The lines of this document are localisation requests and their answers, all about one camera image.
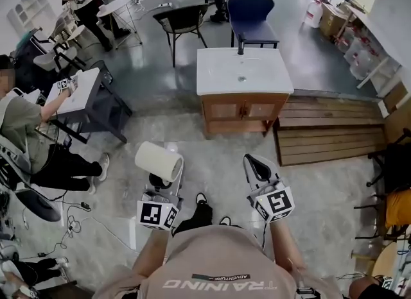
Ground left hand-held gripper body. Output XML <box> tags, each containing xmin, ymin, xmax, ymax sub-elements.
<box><xmin>137</xmin><ymin>189</ymin><xmax>180</xmax><ymax>232</ymax></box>

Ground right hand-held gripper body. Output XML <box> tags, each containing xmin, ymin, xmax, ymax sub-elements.
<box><xmin>246</xmin><ymin>177</ymin><xmax>296</xmax><ymax>225</ymax></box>

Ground white hair dryer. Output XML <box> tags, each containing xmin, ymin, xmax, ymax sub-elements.
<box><xmin>134</xmin><ymin>141</ymin><xmax>185</xmax><ymax>184</ymax></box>

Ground person's right forearm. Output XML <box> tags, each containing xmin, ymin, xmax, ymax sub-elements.
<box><xmin>268</xmin><ymin>219</ymin><xmax>308</xmax><ymax>275</ymax></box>

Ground person's left forearm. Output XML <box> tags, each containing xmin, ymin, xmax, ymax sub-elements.
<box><xmin>130</xmin><ymin>226</ymin><xmax>171</xmax><ymax>281</ymax></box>

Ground wooden sink cabinet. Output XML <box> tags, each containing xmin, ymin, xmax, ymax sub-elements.
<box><xmin>201</xmin><ymin>92</ymin><xmax>290</xmax><ymax>138</ymax></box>

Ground white sink counter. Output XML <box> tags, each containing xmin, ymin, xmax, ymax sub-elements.
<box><xmin>196</xmin><ymin>47</ymin><xmax>295</xmax><ymax>96</ymax></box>

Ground person's black trousers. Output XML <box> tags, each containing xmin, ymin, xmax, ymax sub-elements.
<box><xmin>172</xmin><ymin>203</ymin><xmax>214</xmax><ymax>237</ymax></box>

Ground wooden slat platform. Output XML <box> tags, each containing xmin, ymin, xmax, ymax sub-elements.
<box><xmin>272</xmin><ymin>94</ymin><xmax>390</xmax><ymax>167</ymax></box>

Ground person's beige printed shirt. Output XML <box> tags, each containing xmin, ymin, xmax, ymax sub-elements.
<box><xmin>92</xmin><ymin>225</ymin><xmax>343</xmax><ymax>299</ymax></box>

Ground yellow stool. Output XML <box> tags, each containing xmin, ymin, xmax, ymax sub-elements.
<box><xmin>384</xmin><ymin>188</ymin><xmax>411</xmax><ymax>230</ymax></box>

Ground round wooden table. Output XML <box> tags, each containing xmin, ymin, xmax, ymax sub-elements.
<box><xmin>371</xmin><ymin>242</ymin><xmax>399</xmax><ymax>280</ymax></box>

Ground black faucet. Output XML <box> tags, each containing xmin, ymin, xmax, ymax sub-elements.
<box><xmin>236</xmin><ymin>32</ymin><xmax>247</xmax><ymax>56</ymax></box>

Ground black office chair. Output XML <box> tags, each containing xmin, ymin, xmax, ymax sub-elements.
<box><xmin>365</xmin><ymin>129</ymin><xmax>411</xmax><ymax>196</ymax></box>

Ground group of clear plastic jugs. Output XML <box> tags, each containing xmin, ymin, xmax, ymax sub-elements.
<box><xmin>336</xmin><ymin>24</ymin><xmax>380</xmax><ymax>81</ymax></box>

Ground blue chair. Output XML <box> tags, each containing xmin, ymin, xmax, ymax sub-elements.
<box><xmin>227</xmin><ymin>0</ymin><xmax>281</xmax><ymax>50</ymax></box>

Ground white plastic jug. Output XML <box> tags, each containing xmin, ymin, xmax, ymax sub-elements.
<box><xmin>304</xmin><ymin>0</ymin><xmax>324</xmax><ymax>30</ymax></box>

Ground cardboard box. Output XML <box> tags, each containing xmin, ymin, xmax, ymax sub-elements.
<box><xmin>319</xmin><ymin>2</ymin><xmax>351</xmax><ymax>39</ymax></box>

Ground black mesh chair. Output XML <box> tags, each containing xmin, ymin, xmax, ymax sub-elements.
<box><xmin>152</xmin><ymin>3</ymin><xmax>210</xmax><ymax>68</ymax></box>

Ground grey chair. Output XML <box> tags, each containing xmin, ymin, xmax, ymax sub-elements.
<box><xmin>33</xmin><ymin>43</ymin><xmax>87</xmax><ymax>74</ymax></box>

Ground white long table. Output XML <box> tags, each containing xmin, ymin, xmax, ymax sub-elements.
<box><xmin>345</xmin><ymin>4</ymin><xmax>404</xmax><ymax>90</ymax></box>

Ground white round table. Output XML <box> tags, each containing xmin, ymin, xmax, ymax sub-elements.
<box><xmin>96</xmin><ymin>0</ymin><xmax>143</xmax><ymax>50</ymax></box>

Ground white floor cable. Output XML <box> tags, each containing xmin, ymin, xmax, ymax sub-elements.
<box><xmin>66</xmin><ymin>206</ymin><xmax>142</xmax><ymax>255</ymax></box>

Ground white desk with grey frame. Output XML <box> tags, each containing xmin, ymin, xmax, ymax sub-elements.
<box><xmin>44</xmin><ymin>66</ymin><xmax>134</xmax><ymax>145</ymax></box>

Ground white wall shelf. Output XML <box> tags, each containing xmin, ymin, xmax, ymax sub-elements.
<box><xmin>6</xmin><ymin>0</ymin><xmax>62</xmax><ymax>33</ymax></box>

